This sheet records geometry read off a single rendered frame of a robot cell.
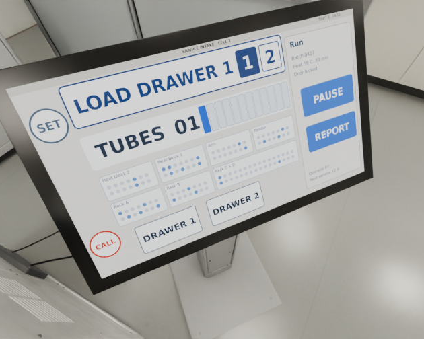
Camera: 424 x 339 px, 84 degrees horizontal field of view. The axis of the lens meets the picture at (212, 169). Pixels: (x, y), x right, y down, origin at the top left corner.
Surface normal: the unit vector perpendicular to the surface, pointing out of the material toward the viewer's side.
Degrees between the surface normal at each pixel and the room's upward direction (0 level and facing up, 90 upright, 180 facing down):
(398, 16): 90
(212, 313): 3
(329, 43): 50
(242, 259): 5
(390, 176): 0
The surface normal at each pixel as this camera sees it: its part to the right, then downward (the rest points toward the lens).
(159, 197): 0.29, 0.22
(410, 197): -0.02, -0.56
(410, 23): -0.52, 0.71
